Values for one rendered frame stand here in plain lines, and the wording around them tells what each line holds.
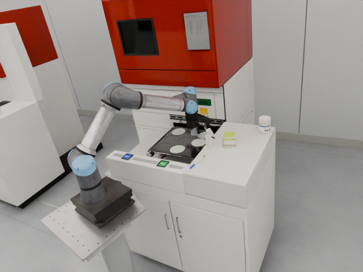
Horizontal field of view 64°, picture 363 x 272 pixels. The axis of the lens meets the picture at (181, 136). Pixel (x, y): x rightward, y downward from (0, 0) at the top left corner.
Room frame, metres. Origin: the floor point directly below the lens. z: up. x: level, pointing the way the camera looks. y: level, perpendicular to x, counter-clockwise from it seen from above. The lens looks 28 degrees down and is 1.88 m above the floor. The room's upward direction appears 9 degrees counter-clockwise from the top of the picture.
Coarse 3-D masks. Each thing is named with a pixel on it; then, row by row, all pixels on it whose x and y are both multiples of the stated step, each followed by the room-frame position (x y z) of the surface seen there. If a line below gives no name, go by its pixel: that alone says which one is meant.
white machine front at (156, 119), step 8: (136, 88) 2.18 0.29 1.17; (144, 88) 2.14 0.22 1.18; (152, 88) 2.10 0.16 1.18; (160, 88) 2.06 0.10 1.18; (168, 88) 2.03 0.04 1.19; (176, 88) 1.99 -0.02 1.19; (184, 88) 1.95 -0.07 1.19; (200, 88) 1.88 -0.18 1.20; (208, 88) 1.85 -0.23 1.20; (216, 88) 1.82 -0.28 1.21; (168, 96) 2.03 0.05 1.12; (200, 96) 1.89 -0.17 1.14; (208, 96) 1.86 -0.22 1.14; (216, 96) 1.82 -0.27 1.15; (224, 96) 1.82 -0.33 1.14; (216, 104) 1.83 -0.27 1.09; (224, 104) 1.81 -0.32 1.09; (136, 112) 2.22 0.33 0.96; (144, 112) 2.17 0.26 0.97; (152, 112) 2.13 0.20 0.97; (160, 112) 2.08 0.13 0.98; (168, 112) 2.05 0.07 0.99; (176, 112) 2.01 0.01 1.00; (184, 112) 1.97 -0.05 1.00; (208, 112) 1.86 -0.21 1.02; (216, 112) 1.83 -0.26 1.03; (224, 112) 1.80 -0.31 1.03; (136, 120) 2.23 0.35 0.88; (144, 120) 2.18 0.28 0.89; (152, 120) 2.14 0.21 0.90; (160, 120) 2.09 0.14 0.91; (168, 120) 2.05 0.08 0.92; (224, 120) 1.80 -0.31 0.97; (152, 128) 2.14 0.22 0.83; (160, 128) 2.10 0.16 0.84; (168, 128) 2.06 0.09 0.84; (200, 128) 1.92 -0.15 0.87
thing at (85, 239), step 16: (64, 208) 1.32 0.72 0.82; (128, 208) 1.23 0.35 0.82; (144, 208) 1.21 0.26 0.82; (48, 224) 1.21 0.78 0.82; (64, 224) 1.19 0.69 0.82; (80, 224) 1.17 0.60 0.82; (112, 224) 1.13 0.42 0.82; (128, 224) 1.12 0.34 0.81; (64, 240) 1.07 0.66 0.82; (80, 240) 1.05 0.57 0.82; (96, 240) 1.04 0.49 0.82; (112, 240) 1.05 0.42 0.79; (80, 256) 0.95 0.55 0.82
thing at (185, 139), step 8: (176, 128) 1.93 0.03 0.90; (184, 128) 1.91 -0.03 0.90; (168, 136) 1.84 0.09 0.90; (176, 136) 1.82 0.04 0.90; (184, 136) 1.80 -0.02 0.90; (192, 136) 1.78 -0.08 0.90; (160, 144) 1.74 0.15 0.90; (168, 144) 1.72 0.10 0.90; (176, 144) 1.70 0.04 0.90; (184, 144) 1.69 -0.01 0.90; (168, 152) 1.61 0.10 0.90; (184, 152) 1.58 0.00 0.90; (192, 152) 1.57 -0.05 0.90
